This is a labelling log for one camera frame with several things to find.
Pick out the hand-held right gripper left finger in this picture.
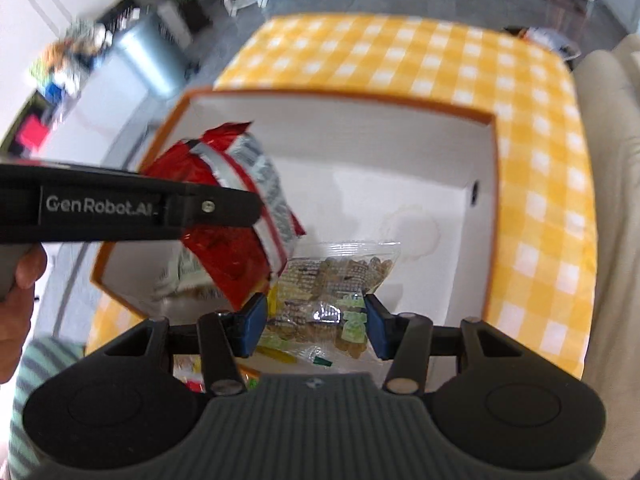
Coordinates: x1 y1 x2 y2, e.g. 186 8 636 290
87 292 268 397

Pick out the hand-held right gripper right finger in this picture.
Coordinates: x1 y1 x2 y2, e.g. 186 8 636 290
363 294 551 395

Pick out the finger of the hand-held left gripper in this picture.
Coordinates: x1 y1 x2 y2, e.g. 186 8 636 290
161 184 264 236

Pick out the red foil snack packet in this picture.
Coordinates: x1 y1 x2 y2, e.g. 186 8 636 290
142 121 307 311

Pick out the clear bag of gummy candy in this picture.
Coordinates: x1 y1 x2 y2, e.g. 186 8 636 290
257 241 402 361

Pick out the white box with orange rim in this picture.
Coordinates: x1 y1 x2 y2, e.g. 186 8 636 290
90 89 501 376

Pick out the person's left hand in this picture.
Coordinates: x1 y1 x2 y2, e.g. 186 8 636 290
0 246 49 385

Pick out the yellow snack packet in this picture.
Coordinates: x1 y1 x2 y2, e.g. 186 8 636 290
257 344 302 365

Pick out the white spicy strip packet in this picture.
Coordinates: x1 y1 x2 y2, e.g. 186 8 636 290
152 252 226 303

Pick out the metal trash bin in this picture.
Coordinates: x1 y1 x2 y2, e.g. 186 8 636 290
116 12 188 98

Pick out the person's striped clothing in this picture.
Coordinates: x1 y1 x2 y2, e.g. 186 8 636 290
7 337 91 480

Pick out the yellow checkered tablecloth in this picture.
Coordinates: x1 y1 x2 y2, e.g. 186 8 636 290
85 12 598 381

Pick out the beige sofa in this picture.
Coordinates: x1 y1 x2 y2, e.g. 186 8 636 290
570 35 640 461

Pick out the white plastic bag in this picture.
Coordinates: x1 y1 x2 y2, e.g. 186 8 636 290
520 27 576 58

